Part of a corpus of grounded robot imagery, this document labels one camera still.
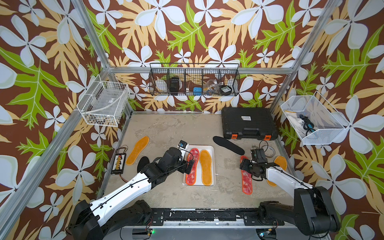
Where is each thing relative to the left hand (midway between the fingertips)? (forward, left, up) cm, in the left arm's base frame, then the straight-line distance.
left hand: (187, 156), depth 78 cm
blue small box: (+40, -6, +12) cm, 42 cm away
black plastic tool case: (+32, -43, -11) cm, 55 cm away
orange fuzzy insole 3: (+5, -60, -16) cm, 62 cm away
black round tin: (+42, -25, +12) cm, 50 cm away
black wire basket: (+48, -4, +15) cm, 51 cm away
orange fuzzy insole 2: (+17, +33, -16) cm, 40 cm away
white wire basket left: (+23, +46, +17) cm, 54 cm away
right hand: (+2, -35, -15) cm, 38 cm away
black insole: (+18, -27, -16) cm, 36 cm away
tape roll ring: (+12, -58, -16) cm, 61 cm away
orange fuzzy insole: (+3, -12, -16) cm, 20 cm away
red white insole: (-7, -35, -15) cm, 39 cm away
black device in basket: (+49, +10, +8) cm, 51 cm away
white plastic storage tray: (-8, -7, -17) cm, 20 cm away
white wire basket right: (+16, -69, +11) cm, 72 cm away
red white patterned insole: (+8, -4, -14) cm, 16 cm away
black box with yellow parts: (+2, +43, -14) cm, 45 cm away
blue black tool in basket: (+12, -63, +12) cm, 66 cm away
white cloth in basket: (+15, -59, +11) cm, 62 cm away
